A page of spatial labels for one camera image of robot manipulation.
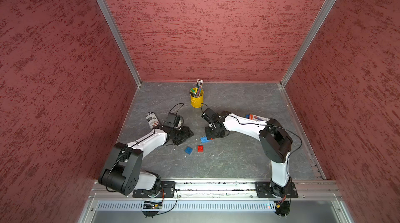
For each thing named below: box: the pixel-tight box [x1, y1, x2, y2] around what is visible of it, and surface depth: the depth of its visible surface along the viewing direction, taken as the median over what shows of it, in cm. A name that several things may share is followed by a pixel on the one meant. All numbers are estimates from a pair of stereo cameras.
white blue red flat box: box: [245, 113, 271, 122], surface depth 102 cm
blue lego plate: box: [200, 135, 212, 143], surface depth 91 cm
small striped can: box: [145, 111, 160, 129], surface depth 99 cm
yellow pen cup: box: [190, 88, 205, 109], surface depth 102 cm
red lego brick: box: [197, 145, 204, 153], surface depth 89 cm
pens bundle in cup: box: [189, 79, 204, 97], surface depth 102 cm
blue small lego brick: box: [184, 145, 194, 155], surface depth 89 cm
